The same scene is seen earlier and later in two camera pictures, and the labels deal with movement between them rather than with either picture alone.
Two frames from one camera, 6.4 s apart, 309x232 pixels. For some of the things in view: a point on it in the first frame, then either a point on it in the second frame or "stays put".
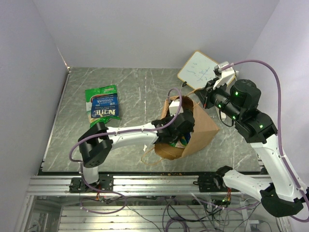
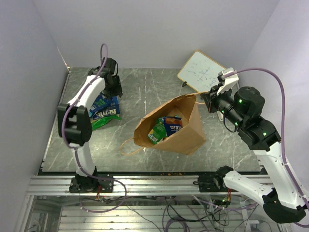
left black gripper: (168, 118) → (118, 90)
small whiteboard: (198, 69) stays put
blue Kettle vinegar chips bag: (104, 106) stays put
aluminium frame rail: (123, 185) stays put
